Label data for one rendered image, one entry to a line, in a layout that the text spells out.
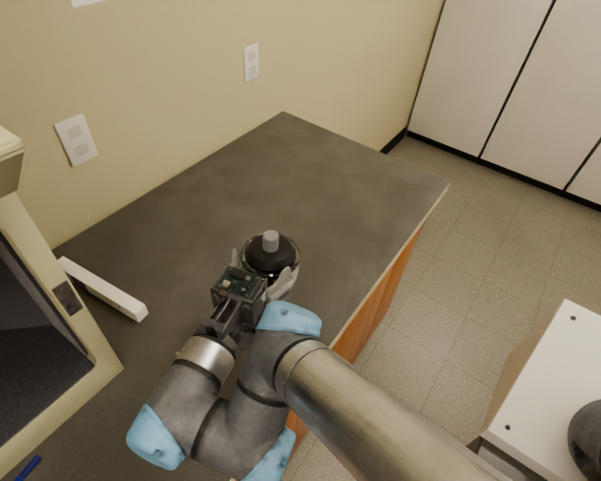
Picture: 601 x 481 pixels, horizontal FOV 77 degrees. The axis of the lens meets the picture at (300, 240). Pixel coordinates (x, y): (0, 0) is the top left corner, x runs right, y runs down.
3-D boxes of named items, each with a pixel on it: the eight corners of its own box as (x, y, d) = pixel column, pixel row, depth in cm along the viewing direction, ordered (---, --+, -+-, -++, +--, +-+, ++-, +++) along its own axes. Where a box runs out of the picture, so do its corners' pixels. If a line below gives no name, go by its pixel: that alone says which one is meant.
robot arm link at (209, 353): (223, 395, 54) (175, 374, 56) (238, 367, 57) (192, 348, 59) (218, 372, 49) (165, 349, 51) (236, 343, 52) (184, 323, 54)
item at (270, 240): (258, 238, 74) (258, 212, 70) (301, 251, 72) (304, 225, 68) (236, 270, 68) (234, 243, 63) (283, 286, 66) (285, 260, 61)
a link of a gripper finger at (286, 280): (311, 258, 64) (270, 287, 60) (308, 280, 69) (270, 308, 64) (298, 247, 66) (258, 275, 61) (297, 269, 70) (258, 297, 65)
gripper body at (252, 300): (271, 275, 59) (234, 340, 51) (271, 306, 65) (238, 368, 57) (227, 260, 61) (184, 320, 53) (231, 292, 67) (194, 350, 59)
